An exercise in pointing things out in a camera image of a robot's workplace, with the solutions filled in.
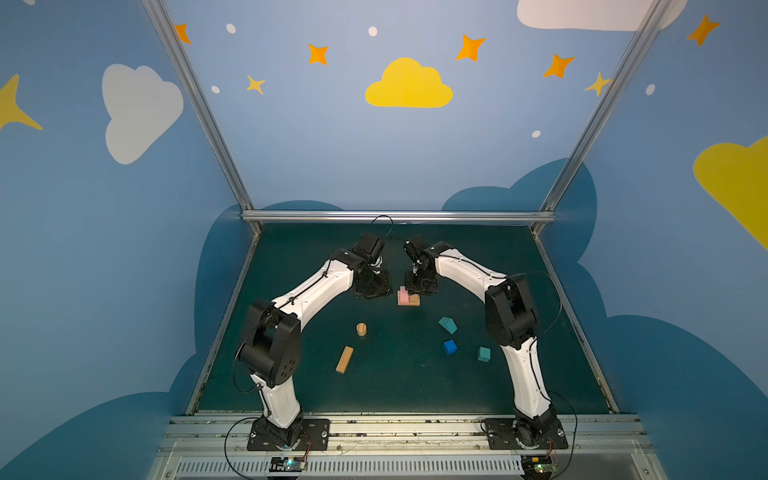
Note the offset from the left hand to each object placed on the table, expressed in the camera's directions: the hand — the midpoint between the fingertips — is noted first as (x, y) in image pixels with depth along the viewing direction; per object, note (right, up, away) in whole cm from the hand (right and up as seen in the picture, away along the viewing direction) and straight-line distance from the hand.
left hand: (393, 291), depth 87 cm
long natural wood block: (-14, -20, -1) cm, 25 cm away
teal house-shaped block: (+18, -11, +6) cm, 22 cm away
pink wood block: (+3, -3, +11) cm, 12 cm away
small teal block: (+27, -18, -1) cm, 32 cm away
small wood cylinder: (-10, -12, +4) cm, 16 cm away
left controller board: (-26, -39, -17) cm, 50 cm away
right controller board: (+35, -40, -16) cm, 56 cm away
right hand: (+7, -1, +11) cm, 13 cm away
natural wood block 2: (+7, -4, +11) cm, 13 cm away
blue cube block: (+17, -17, +1) cm, 24 cm away
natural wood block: (+6, -5, +11) cm, 14 cm away
